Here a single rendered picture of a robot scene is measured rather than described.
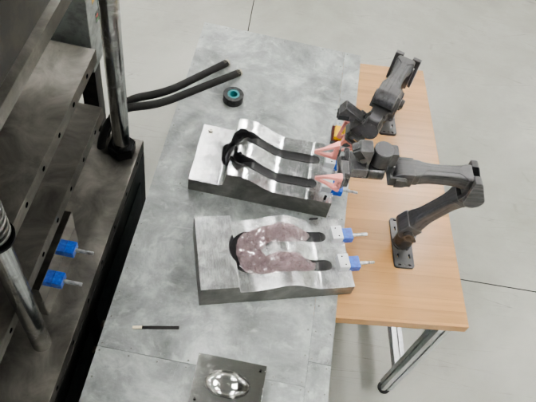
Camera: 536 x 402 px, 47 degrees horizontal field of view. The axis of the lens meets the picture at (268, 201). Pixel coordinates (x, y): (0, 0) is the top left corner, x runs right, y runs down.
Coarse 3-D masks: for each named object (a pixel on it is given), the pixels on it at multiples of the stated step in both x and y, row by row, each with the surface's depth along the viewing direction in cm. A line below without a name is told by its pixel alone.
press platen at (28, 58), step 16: (64, 0) 155; (48, 16) 149; (32, 32) 145; (48, 32) 149; (32, 48) 142; (16, 64) 139; (32, 64) 143; (16, 80) 136; (0, 96) 133; (16, 96) 138; (0, 112) 131; (0, 128) 133
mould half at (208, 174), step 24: (240, 120) 219; (216, 144) 221; (240, 144) 213; (288, 144) 222; (312, 144) 224; (192, 168) 213; (216, 168) 215; (240, 168) 207; (288, 168) 216; (312, 168) 217; (216, 192) 215; (240, 192) 212; (264, 192) 210; (288, 192) 210; (312, 192) 211
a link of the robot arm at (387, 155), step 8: (376, 144) 173; (384, 144) 173; (376, 152) 171; (384, 152) 171; (392, 152) 172; (376, 160) 173; (384, 160) 172; (392, 160) 174; (392, 168) 175; (392, 184) 179; (400, 184) 178
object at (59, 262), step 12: (72, 216) 187; (60, 228) 182; (72, 228) 190; (60, 240) 180; (72, 240) 193; (48, 252) 177; (60, 252) 182; (48, 264) 175; (60, 264) 185; (48, 276) 176; (36, 288) 170; (48, 288) 178; (36, 300) 176; (48, 300) 180; (48, 312) 183
